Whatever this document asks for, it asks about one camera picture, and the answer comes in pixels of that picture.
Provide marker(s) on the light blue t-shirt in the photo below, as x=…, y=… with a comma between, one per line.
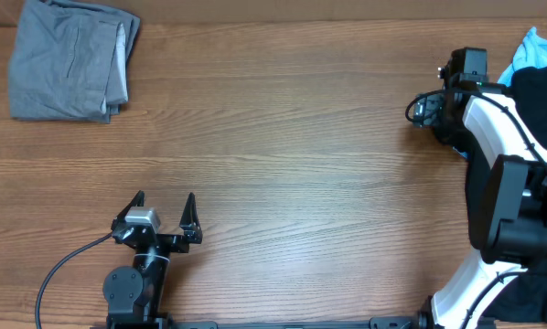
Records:
x=531, y=53

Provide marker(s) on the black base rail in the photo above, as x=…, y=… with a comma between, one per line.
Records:
x=388, y=322

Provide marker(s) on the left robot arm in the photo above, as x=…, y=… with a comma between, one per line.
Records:
x=134, y=293

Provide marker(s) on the folded grey trousers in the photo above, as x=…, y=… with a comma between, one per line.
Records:
x=69, y=61

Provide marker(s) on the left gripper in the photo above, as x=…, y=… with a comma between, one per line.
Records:
x=189, y=226

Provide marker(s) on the black t-shirt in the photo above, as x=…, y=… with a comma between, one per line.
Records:
x=524, y=300

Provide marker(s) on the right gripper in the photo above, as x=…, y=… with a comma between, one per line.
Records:
x=443, y=132

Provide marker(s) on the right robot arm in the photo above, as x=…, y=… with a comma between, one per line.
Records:
x=508, y=228

